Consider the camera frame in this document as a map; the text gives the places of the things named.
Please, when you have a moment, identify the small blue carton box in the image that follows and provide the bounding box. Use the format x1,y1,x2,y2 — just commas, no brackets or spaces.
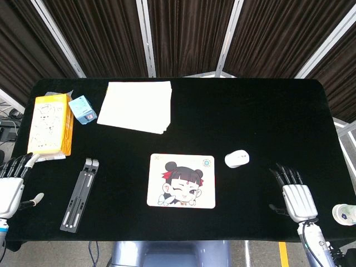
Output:
68,95,97,125

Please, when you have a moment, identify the stack of white paper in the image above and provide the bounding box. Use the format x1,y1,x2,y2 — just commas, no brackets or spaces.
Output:
96,81,173,135

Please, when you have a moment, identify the blue floor cable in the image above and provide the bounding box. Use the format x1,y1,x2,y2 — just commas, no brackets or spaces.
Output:
87,240,100,267

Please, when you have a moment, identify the aluminium frame post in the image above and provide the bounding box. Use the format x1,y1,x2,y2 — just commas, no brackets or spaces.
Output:
30,0,87,78
294,4,356,79
135,0,156,78
214,0,245,78

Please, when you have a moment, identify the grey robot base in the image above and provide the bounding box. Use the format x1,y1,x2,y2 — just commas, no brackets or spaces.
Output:
110,240,232,267

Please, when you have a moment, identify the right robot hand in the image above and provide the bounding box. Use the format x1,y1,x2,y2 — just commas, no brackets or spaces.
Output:
268,162,319,223

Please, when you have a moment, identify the cartoon girl mouse pad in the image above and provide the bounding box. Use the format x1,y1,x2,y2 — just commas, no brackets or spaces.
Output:
146,153,216,209

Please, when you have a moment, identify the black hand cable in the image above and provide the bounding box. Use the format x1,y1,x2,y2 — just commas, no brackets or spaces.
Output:
301,218,325,267

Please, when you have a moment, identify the yellow tissue pack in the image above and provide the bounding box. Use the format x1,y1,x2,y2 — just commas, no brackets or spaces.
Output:
27,93,75,162

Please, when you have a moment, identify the white computer mouse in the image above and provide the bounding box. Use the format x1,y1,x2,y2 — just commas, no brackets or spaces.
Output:
224,150,250,169

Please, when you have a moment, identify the white paper cup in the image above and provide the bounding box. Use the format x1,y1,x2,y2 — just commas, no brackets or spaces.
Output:
332,204,356,225

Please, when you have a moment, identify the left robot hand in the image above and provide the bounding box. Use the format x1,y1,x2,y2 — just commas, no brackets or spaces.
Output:
0,152,45,219

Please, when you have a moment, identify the black folding laptop stand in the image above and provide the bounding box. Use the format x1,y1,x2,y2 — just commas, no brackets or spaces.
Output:
60,157,100,232

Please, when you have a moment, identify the dark brown curtain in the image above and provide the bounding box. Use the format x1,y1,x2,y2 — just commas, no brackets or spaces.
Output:
0,0,356,123

